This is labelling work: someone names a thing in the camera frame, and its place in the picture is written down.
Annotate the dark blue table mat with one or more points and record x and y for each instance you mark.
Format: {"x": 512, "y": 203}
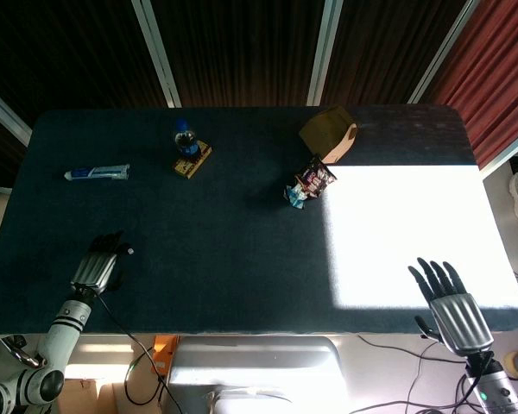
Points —
{"x": 198, "y": 241}

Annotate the brown cardboard box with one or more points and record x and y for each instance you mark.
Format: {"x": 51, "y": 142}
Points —
{"x": 328, "y": 133}

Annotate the dark snack packet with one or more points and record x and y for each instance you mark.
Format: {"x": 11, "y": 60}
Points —
{"x": 315, "y": 177}

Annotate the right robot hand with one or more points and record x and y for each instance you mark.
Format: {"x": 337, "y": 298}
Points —
{"x": 457, "y": 315}

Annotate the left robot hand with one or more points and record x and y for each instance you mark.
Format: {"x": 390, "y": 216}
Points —
{"x": 96, "y": 266}

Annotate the orange object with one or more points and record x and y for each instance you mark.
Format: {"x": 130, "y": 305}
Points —
{"x": 164, "y": 353}

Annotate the blue white crumpled wrapper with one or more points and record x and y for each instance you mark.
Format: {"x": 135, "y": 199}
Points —
{"x": 295, "y": 195}

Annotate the yellow brown snack box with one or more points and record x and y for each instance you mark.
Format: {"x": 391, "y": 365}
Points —
{"x": 193, "y": 161}

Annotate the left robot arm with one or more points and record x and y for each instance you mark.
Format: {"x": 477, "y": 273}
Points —
{"x": 39, "y": 349}

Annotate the blue white toothpaste tube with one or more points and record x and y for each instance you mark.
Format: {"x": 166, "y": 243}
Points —
{"x": 97, "y": 172}

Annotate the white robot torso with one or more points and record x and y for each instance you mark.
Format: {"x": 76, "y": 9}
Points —
{"x": 254, "y": 375}

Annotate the blue cola bottle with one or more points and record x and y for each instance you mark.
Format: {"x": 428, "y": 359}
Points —
{"x": 185, "y": 140}

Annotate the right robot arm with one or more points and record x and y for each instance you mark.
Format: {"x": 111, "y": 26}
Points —
{"x": 492, "y": 384}

